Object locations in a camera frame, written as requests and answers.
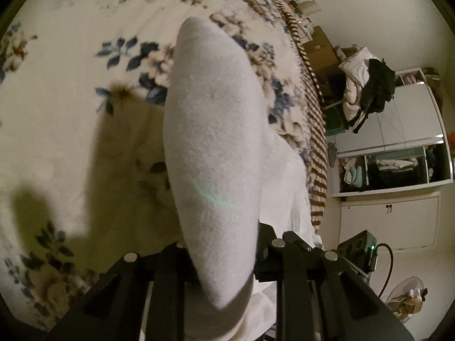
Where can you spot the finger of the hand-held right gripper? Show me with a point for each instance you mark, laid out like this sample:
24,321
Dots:
297,239

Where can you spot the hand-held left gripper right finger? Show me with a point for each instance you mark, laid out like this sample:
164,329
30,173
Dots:
295,273

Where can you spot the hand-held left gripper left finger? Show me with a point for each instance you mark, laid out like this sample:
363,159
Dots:
170,266

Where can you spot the white sock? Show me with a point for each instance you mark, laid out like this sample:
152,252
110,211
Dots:
213,131

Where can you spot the white low cabinet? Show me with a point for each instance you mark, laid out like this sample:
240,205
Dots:
391,220

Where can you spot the white electric fan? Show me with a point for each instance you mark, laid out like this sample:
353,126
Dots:
405,291

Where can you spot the grey slippers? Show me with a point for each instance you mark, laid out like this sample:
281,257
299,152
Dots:
331,152

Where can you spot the dark green basket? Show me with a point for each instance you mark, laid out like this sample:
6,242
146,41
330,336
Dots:
336,122

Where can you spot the brown checkered blanket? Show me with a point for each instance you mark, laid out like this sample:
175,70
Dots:
316,113

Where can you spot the white sliding door wardrobe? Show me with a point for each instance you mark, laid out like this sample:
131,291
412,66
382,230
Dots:
408,120

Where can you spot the floral bedspread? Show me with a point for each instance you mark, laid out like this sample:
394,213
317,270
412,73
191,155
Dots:
71,131

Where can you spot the black garment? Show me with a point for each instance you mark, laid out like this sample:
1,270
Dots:
380,85

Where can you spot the pile of white clothes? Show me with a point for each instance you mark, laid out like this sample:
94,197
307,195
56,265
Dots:
350,78

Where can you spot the large cardboard box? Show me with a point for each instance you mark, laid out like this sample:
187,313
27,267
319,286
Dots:
320,49

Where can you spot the white nightstand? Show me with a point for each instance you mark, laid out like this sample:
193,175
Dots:
305,30

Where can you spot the beige table lamp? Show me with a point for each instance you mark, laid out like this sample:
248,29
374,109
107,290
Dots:
308,7

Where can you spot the metal frame chair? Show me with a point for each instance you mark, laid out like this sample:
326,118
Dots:
332,104

